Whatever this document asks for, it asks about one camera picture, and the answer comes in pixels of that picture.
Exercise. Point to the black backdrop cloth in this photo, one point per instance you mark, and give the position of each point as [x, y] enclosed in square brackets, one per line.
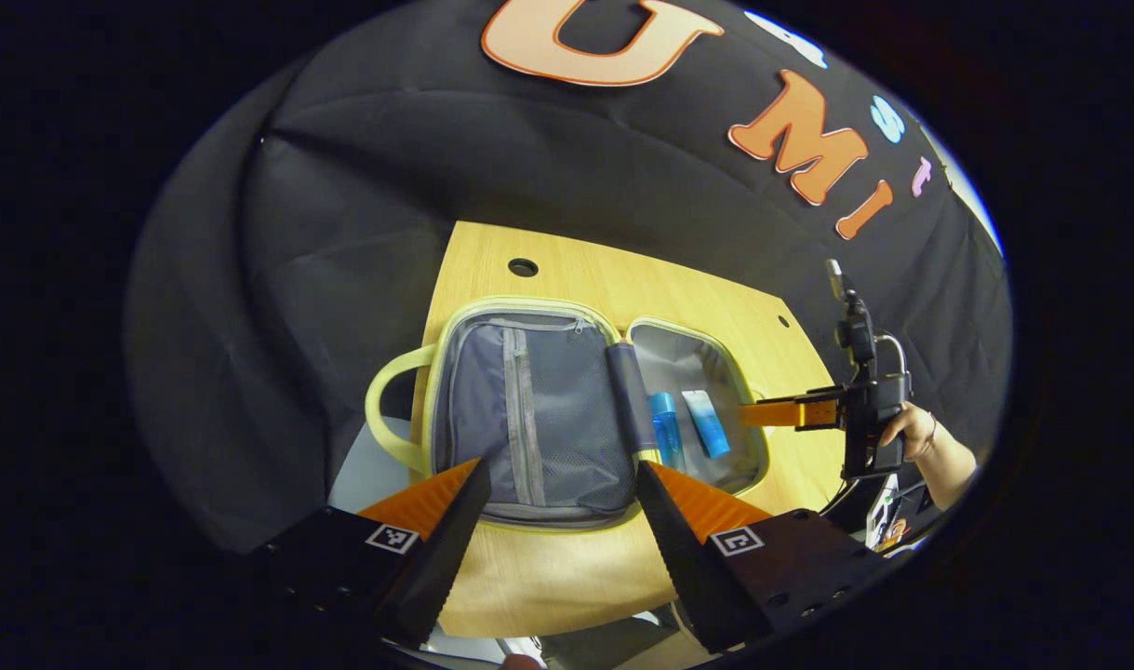
[343, 233]

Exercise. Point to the blue skin care bottle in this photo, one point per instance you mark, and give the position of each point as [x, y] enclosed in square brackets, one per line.
[665, 430]

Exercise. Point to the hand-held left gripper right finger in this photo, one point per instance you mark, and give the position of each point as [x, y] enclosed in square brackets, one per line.
[678, 549]

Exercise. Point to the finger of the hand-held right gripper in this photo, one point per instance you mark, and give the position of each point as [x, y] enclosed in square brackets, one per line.
[785, 412]

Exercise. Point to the person's printed clothing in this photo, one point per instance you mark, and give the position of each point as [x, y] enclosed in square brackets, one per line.
[897, 521]

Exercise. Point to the yellow and grey suitcase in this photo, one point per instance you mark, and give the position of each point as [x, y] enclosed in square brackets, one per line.
[548, 409]

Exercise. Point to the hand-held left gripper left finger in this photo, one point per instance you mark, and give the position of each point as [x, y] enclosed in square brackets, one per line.
[450, 544]

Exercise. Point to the pale blue skin care tube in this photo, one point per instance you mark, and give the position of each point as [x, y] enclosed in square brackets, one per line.
[706, 424]

